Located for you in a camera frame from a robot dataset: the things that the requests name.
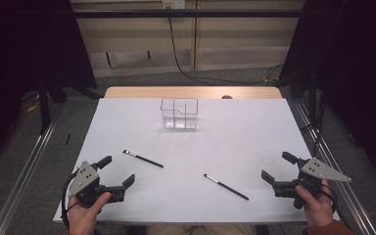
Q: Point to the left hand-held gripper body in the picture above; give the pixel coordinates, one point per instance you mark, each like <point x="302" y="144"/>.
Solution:
<point x="84" y="181"/>

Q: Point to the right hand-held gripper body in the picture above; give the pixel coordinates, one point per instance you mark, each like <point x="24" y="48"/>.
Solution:
<point x="319" y="171"/>

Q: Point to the black makeup brush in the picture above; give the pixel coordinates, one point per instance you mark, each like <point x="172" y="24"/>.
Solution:
<point x="228" y="188"/>
<point x="143" y="159"/>

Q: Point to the clear acrylic organizer box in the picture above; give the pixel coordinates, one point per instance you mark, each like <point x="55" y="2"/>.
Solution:
<point x="179" y="114"/>

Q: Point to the person's left hand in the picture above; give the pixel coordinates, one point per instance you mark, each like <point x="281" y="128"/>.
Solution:
<point x="83" y="218"/>

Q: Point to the person's right hand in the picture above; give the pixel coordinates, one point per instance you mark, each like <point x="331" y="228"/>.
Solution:
<point x="318" y="209"/>

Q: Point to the small black stick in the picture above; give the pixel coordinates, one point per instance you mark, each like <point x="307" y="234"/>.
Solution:
<point x="68" y="139"/>

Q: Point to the white board sheet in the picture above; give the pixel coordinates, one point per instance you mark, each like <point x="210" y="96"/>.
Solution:
<point x="235" y="143"/>

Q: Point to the black metal stand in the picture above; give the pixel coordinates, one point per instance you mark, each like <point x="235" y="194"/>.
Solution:
<point x="44" y="107"/>
<point x="312" y="98"/>

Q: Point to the dark round table grommet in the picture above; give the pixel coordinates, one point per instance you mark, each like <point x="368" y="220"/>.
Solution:
<point x="226" y="97"/>

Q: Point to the wooden table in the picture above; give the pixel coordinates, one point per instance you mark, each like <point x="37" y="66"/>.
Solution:
<point x="192" y="92"/>

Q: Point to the dark curtain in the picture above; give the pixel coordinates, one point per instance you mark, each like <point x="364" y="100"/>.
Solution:
<point x="19" y="49"/>
<point x="365" y="65"/>

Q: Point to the black horizontal bar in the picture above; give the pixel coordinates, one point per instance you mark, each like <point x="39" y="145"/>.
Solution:
<point x="209" y="13"/>

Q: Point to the silver metal rail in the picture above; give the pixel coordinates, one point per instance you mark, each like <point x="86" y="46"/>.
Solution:
<point x="355" y="209"/>
<point x="21" y="184"/>

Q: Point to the black wall bracket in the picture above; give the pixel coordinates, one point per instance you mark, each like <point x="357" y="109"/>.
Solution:
<point x="109" y="60"/>

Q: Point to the white wall outlet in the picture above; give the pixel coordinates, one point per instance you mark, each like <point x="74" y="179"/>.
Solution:
<point x="173" y="4"/>

